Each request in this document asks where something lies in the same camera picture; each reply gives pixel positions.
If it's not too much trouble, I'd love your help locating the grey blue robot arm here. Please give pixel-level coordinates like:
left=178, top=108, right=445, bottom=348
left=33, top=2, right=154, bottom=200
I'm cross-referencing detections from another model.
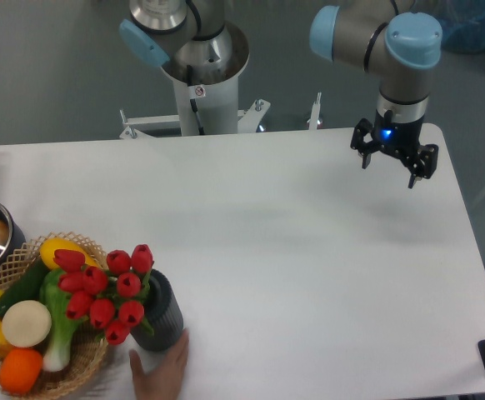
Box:
left=118, top=1, right=443, bottom=182

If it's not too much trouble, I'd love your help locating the bare human hand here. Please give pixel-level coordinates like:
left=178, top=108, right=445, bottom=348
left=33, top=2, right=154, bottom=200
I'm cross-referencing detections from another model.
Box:
left=128, top=329, right=189, bottom=400

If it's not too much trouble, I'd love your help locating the round cream bun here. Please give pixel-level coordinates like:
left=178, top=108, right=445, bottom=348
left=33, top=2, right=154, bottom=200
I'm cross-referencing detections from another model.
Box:
left=2, top=300, right=52, bottom=348

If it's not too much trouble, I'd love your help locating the green bok choy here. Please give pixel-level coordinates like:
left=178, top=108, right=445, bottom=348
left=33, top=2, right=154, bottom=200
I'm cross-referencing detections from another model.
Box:
left=39, top=269, right=83, bottom=373

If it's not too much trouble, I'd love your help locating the yellow squash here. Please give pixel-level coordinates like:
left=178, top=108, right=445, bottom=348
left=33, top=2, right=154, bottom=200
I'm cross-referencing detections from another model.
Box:
left=39, top=237, right=98, bottom=273

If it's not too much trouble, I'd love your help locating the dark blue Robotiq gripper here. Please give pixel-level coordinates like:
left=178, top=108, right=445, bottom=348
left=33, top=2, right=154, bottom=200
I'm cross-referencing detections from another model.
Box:
left=350, top=112, right=438, bottom=189

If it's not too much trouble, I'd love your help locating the dark grey ribbed vase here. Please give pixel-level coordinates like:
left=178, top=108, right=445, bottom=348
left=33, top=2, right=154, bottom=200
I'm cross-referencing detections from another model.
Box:
left=131, top=269, right=183, bottom=353

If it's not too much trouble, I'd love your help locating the orange fruit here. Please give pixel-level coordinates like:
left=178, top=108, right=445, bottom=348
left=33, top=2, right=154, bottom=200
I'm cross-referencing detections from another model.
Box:
left=0, top=348, right=43, bottom=395

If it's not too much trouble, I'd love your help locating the green cucumber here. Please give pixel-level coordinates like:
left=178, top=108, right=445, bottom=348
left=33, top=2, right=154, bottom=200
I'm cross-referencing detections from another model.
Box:
left=0, top=258, right=50, bottom=318

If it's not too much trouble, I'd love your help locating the red tulip bouquet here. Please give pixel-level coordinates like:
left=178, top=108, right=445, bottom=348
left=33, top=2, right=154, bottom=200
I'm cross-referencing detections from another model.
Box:
left=58, top=244, right=154, bottom=345

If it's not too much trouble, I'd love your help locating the blue plastic bag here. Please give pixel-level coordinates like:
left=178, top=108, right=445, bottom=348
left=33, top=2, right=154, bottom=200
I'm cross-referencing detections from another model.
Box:
left=433, top=1, right=485, bottom=54

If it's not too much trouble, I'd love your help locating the woven wicker basket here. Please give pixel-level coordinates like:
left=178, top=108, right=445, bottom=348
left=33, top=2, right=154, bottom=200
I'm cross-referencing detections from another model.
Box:
left=0, top=232, right=108, bottom=399

